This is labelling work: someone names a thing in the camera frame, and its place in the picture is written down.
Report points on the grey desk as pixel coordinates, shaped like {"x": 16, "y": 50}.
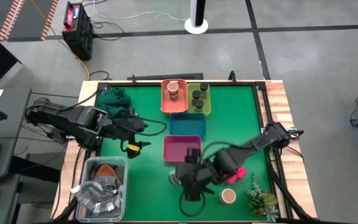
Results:
{"x": 14, "y": 102}

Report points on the yellow-green plastic bin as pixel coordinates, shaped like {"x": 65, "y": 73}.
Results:
{"x": 190, "y": 109}

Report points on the orange cloth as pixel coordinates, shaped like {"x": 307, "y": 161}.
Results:
{"x": 106, "y": 171}

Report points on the grey plaid cloth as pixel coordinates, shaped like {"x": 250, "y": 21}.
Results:
{"x": 98, "y": 196}

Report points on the pink translucent plastic bin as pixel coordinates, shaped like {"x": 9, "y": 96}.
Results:
{"x": 176, "y": 149}

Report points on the furikake seasoning jar gold lid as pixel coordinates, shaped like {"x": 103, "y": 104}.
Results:
{"x": 172, "y": 87}

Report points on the black-lid spice jar gold label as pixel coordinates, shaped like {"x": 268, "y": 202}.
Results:
{"x": 199, "y": 103}

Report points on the black red power station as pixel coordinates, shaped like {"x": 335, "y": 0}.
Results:
{"x": 79, "y": 34}

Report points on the black clamp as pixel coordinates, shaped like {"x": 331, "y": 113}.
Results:
{"x": 133, "y": 78}
{"x": 232, "y": 76}

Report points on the black power strip bar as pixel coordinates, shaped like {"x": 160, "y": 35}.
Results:
{"x": 166, "y": 76}

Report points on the dark green cloth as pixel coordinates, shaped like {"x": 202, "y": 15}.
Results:
{"x": 113, "y": 102}

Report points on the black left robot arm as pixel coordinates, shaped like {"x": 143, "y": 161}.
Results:
{"x": 82, "y": 119}

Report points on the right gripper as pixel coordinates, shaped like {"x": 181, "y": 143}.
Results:
{"x": 197, "y": 177}

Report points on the orange plastic bin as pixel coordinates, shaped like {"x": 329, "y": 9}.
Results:
{"x": 179, "y": 107}

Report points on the organic oregano glass jar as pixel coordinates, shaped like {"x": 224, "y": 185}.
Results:
{"x": 174, "y": 179}

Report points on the clear plastic storage bin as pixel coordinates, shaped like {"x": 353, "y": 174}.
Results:
{"x": 121, "y": 214}

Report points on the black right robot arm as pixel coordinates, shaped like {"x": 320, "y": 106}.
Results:
{"x": 228, "y": 160}

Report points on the smoked paprika tin red lid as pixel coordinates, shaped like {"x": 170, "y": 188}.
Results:
{"x": 239, "y": 175}

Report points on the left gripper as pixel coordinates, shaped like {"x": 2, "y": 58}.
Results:
{"x": 130, "y": 145}

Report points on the artificial succulent plant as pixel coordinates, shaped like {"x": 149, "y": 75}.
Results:
{"x": 261, "y": 200}

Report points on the blue plastic bin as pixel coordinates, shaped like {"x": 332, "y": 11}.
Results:
{"x": 186, "y": 126}

